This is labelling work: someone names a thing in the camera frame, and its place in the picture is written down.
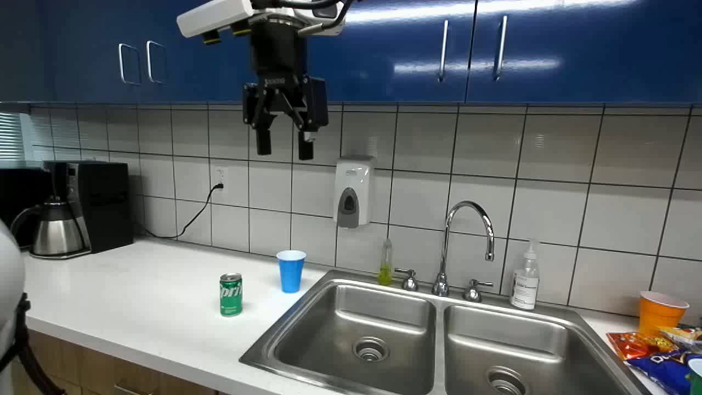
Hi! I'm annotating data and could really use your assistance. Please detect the steel coffee carafe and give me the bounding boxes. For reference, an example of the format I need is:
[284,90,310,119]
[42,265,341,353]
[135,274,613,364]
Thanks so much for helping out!
[10,196,92,259]

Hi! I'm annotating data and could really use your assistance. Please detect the blue wall cabinet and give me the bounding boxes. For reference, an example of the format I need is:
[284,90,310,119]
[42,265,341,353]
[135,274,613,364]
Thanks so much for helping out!
[0,0,702,106]

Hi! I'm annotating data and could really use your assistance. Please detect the window blinds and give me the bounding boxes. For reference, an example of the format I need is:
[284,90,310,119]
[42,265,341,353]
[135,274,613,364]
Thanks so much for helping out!
[0,112,26,166]

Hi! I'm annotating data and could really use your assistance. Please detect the steel double sink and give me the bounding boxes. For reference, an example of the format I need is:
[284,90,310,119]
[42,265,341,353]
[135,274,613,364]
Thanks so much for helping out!
[239,269,654,395]

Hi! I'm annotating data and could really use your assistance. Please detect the orange plastic cup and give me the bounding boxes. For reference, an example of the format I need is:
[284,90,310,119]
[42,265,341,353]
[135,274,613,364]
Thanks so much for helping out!
[638,291,690,337]

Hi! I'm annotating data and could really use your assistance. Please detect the chrome tap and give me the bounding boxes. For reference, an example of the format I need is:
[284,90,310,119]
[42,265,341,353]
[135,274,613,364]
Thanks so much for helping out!
[431,200,496,298]

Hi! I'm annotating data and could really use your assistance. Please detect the pale snack bag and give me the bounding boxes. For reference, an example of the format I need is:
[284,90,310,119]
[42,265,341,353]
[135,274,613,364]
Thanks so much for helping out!
[658,325,702,349]

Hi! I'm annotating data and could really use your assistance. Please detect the clear pump bottle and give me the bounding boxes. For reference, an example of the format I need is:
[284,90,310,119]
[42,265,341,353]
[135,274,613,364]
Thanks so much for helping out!
[509,239,541,311]

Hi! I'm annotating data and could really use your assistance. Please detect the wooden drawer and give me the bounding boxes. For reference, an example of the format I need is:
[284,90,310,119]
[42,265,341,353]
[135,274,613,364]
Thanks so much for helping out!
[77,347,219,395]

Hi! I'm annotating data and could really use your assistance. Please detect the blue cabinet door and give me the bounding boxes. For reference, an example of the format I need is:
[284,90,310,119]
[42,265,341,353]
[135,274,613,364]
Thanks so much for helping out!
[304,0,476,104]
[47,0,145,104]
[144,0,258,104]
[466,0,702,106]

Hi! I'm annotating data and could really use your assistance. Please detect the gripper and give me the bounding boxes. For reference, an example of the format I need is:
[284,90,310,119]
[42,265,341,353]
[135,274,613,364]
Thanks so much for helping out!
[242,21,330,162]

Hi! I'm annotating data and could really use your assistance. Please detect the blue chip bag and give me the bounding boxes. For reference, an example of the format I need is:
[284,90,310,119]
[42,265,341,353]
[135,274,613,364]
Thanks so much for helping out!
[625,351,702,395]

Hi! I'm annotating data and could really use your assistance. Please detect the green soda can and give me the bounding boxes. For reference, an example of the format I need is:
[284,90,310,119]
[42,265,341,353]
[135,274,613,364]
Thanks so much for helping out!
[219,273,244,318]

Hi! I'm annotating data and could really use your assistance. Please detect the chrome tap lever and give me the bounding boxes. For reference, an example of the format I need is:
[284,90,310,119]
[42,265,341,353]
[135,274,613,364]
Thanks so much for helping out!
[462,278,495,303]
[394,267,419,292]

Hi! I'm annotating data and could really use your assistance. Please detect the white wall soap dispenser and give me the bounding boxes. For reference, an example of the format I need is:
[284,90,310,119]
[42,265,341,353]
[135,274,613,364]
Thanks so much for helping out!
[333,156,377,229]

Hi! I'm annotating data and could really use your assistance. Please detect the black microwave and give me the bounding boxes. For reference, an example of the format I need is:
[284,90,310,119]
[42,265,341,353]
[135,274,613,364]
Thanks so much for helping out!
[0,167,54,249]

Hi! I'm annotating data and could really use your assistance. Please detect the green dish soap bottle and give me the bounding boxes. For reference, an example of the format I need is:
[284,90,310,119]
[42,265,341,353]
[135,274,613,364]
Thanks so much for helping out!
[377,238,395,286]

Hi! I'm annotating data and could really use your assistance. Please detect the blue plastic cup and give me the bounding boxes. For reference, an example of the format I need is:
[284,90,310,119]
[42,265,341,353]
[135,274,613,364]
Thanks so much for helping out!
[276,250,307,294]

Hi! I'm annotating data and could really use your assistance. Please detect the orange chip bag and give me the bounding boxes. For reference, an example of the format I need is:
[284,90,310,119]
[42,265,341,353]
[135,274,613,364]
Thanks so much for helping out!
[607,331,682,362]

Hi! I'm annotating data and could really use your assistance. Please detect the silver cabinet door handle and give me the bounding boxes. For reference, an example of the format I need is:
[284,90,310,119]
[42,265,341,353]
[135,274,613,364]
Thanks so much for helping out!
[145,40,168,85]
[118,43,143,86]
[438,20,450,83]
[492,15,509,82]

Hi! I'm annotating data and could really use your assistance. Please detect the black coffee maker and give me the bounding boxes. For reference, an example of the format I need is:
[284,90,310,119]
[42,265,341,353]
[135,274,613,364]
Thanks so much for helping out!
[43,160,134,259]

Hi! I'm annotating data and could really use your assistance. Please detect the black cable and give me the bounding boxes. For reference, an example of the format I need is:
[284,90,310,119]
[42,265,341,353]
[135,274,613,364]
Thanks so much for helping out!
[133,183,225,241]

